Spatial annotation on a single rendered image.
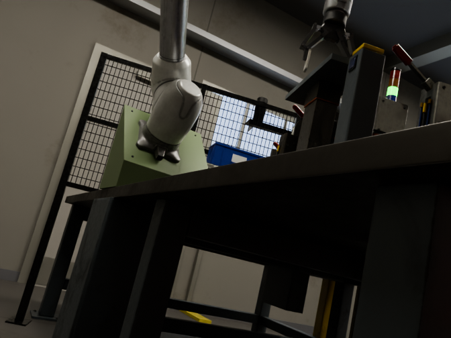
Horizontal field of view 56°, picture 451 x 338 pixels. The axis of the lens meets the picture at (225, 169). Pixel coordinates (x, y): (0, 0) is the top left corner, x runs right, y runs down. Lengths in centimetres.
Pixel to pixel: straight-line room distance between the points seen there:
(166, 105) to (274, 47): 358
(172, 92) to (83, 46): 270
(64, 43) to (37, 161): 107
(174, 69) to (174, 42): 10
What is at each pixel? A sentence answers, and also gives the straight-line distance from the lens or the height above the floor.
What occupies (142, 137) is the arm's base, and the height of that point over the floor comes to 91.
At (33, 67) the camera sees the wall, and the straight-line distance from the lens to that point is 409.
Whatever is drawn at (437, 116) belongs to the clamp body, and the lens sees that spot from 111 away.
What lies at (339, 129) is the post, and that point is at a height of 93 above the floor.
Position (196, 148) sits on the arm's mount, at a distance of 182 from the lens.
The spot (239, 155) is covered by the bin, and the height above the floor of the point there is 113.
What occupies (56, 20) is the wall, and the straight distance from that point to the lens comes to 425.
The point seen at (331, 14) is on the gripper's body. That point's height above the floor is 138.
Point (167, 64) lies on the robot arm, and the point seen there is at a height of 121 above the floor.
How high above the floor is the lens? 54
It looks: 12 degrees up
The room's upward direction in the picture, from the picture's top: 14 degrees clockwise
